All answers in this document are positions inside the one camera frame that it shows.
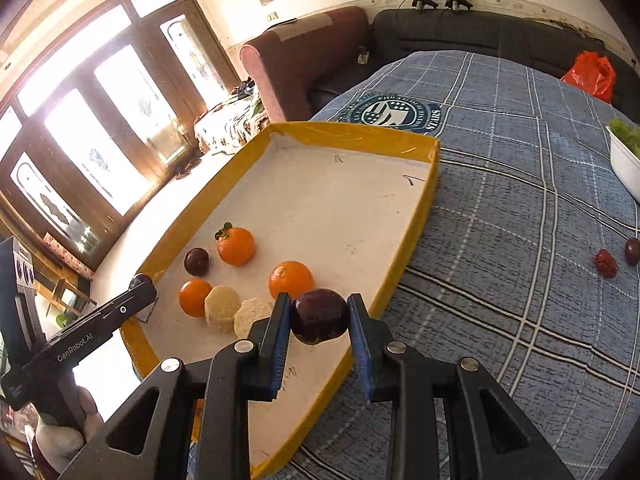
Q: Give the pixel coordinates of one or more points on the black sofa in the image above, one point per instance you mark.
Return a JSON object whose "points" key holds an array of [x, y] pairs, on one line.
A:
{"points": [[475, 35]]}

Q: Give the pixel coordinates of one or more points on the green lettuce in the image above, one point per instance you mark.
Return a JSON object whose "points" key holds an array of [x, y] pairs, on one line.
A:
{"points": [[625, 132]]}

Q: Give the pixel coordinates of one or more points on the brown armchair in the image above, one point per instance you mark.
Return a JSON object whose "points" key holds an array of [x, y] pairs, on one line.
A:
{"points": [[300, 70]]}

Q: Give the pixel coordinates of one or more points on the wall switch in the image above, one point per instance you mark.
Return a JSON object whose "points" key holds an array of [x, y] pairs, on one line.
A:
{"points": [[271, 16]]}

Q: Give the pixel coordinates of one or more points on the wooden stool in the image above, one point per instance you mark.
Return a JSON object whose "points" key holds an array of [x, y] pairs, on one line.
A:
{"points": [[65, 297]]}

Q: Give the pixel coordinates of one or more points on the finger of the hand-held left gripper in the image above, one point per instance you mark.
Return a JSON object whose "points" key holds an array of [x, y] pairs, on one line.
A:
{"points": [[142, 281]]}

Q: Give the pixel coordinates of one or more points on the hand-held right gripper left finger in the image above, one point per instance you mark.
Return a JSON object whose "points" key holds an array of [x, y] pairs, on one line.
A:
{"points": [[277, 345]]}

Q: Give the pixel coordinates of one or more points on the red date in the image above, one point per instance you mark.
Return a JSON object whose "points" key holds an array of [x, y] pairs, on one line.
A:
{"points": [[605, 263]]}

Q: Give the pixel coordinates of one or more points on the wooden glass doors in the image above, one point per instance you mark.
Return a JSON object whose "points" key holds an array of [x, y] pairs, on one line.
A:
{"points": [[100, 110]]}

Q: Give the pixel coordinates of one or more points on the large dark purple plum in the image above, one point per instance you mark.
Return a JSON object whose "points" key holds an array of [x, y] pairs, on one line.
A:
{"points": [[320, 316]]}

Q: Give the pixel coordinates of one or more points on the orange with green leaf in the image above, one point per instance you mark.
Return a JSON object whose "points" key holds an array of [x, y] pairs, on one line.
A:
{"points": [[236, 246]]}

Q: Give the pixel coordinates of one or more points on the large orange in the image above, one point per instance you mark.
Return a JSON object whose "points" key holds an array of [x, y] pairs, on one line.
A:
{"points": [[291, 280]]}

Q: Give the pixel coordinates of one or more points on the yellow-rimmed white tray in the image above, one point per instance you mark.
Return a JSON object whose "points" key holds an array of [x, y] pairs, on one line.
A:
{"points": [[325, 200]]}

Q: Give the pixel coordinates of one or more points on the small orange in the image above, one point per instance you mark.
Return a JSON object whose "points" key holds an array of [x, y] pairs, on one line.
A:
{"points": [[194, 298]]}

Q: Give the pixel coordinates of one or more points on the peeled sugarcane piece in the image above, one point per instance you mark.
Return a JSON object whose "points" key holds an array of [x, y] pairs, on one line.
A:
{"points": [[251, 316], [222, 308]]}

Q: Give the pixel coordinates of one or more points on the person's left hand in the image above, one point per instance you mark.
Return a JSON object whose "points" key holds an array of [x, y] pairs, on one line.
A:
{"points": [[57, 442]]}

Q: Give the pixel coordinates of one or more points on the patterned cloth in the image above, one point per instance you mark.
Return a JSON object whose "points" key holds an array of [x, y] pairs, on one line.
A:
{"points": [[230, 122]]}

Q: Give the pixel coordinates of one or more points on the black hand-held device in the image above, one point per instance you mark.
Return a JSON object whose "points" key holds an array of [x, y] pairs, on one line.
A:
{"points": [[457, 0], [421, 0]]}

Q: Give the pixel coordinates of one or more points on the white bowl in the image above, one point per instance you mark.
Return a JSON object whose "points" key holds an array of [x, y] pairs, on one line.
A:
{"points": [[625, 165]]}

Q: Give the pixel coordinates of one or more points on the small dark plum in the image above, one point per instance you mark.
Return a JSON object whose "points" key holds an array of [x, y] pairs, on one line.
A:
{"points": [[196, 261]]}

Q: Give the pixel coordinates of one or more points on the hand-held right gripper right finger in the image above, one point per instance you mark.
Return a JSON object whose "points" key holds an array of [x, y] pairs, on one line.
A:
{"points": [[361, 350]]}

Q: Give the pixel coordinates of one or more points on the red plastic bag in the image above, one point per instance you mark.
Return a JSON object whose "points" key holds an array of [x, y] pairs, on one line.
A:
{"points": [[590, 76]]}

